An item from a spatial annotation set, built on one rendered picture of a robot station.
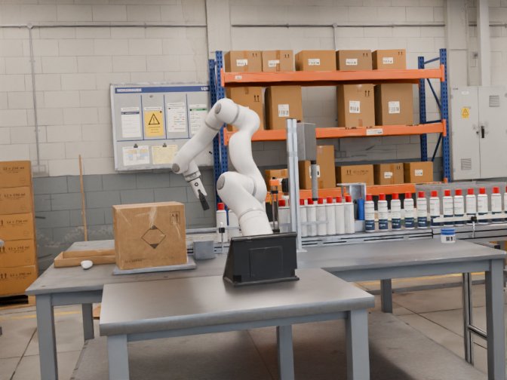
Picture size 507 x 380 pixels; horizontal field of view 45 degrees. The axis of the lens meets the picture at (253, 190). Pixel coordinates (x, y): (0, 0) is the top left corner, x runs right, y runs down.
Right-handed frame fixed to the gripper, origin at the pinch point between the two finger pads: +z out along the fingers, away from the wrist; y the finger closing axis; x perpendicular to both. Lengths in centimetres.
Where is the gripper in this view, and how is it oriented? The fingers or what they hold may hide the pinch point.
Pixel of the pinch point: (205, 206)
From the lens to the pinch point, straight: 320.4
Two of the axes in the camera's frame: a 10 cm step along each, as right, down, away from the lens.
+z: 3.9, 9.2, 1.0
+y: -1.5, -0.5, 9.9
